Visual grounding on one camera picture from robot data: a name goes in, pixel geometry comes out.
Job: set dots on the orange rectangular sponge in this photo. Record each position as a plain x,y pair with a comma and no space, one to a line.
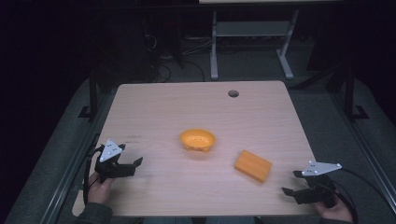
252,165

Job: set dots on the orange plastic bowl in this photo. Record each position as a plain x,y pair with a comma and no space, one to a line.
197,140

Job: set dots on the white metal stand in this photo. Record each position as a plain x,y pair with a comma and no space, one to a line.
249,28

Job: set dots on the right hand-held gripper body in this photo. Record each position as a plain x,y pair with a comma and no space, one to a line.
320,191

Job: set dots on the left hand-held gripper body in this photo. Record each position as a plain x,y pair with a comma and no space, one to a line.
109,168

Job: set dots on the black metal stand post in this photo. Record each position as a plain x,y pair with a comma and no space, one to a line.
92,93
349,93

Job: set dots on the grey metal rail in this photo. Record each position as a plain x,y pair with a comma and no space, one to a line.
369,155
70,177

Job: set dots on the person's right hand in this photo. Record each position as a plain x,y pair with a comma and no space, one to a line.
337,213

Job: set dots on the person's left hand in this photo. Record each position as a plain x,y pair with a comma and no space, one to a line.
99,191

